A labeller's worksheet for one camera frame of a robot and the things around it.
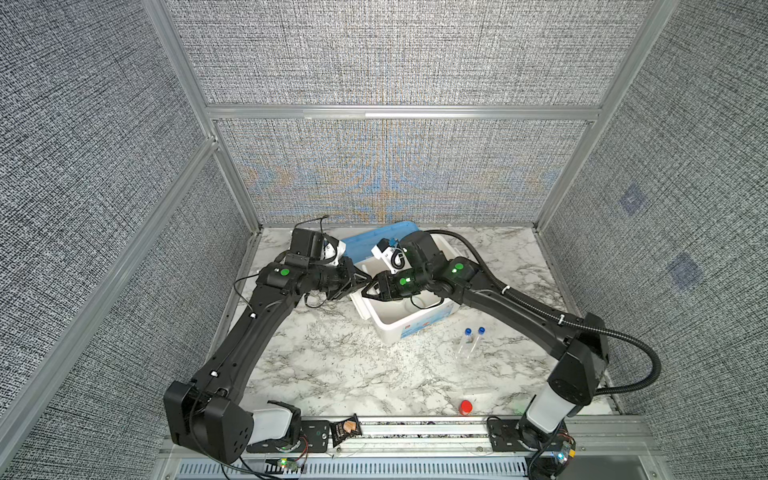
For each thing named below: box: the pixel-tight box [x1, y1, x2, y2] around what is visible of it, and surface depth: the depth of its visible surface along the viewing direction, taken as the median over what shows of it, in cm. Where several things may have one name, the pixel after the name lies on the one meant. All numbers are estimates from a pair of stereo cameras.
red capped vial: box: [459, 400, 473, 416], surface depth 78 cm
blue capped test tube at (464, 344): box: [456, 327, 473, 360], surface depth 80 cm
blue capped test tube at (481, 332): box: [466, 326, 486, 360], surface depth 83 cm
